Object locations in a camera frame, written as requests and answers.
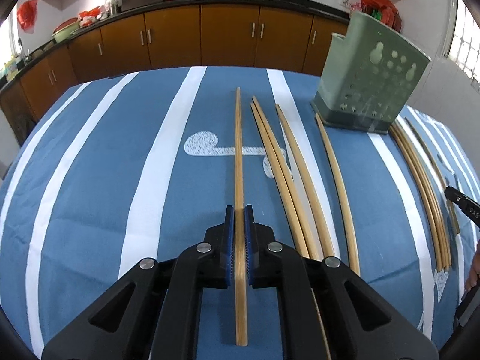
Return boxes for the brown lower kitchen cabinets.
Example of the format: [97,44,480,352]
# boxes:
[1,3,348,142]

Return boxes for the person's right hand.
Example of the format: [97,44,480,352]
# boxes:
[465,250,480,292]

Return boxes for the blue white striped tablecloth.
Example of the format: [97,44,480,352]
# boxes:
[1,67,479,354]

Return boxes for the green perforated utensil holder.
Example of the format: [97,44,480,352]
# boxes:
[312,11,431,134]

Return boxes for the red bags and bottles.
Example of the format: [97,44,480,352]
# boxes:
[360,0,403,33]

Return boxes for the green basin with red lid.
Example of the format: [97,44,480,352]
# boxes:
[52,17,80,43]

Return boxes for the red plastic bag on wall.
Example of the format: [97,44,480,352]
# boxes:
[17,0,38,33]

